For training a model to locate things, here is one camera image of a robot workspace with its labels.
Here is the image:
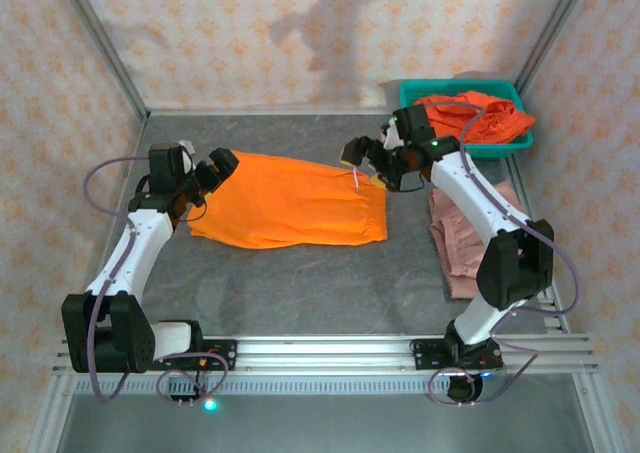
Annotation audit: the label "bright orange smooth shorts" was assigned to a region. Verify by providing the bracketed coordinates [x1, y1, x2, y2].
[187, 150, 390, 250]

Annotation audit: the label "pink shorts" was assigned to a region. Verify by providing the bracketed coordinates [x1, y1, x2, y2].
[428, 180, 531, 302]

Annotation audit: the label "red-orange mesh shorts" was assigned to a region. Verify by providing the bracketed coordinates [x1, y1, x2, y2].
[413, 90, 538, 147]

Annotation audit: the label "teal plastic basket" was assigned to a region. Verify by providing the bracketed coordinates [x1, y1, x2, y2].
[398, 78, 535, 163]

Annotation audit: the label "black connector block with light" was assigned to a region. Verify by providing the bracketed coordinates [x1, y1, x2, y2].
[167, 393, 221, 414]

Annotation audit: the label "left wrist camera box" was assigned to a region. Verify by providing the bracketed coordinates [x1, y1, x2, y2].
[177, 139, 197, 175]

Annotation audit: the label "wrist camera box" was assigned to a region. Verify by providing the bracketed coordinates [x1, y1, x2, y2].
[378, 121, 402, 150]
[177, 139, 197, 175]

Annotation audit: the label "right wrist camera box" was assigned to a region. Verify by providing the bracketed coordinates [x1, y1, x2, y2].
[378, 121, 402, 150]

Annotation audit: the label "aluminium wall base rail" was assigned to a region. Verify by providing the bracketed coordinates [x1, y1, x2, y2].
[143, 105, 401, 119]

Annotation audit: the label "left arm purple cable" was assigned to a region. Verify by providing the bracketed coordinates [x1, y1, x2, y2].
[83, 156, 230, 405]

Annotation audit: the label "aluminium frame post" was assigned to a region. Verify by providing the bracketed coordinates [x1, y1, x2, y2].
[572, 372, 626, 453]
[52, 0, 151, 122]
[512, 0, 599, 94]
[27, 372, 76, 453]

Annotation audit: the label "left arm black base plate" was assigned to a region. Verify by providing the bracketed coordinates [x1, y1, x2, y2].
[147, 339, 238, 373]

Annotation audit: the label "aluminium mounting rail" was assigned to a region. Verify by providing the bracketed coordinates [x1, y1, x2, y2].
[52, 335, 600, 375]

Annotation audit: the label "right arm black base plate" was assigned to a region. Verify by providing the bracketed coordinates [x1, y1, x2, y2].
[409, 337, 504, 372]

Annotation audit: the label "aluminium table side rail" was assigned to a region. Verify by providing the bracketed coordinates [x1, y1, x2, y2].
[502, 157, 572, 335]

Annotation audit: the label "slotted grey cable duct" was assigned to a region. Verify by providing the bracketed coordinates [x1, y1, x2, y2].
[69, 376, 576, 398]

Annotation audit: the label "black round cable port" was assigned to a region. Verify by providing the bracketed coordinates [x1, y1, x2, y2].
[446, 374, 485, 405]

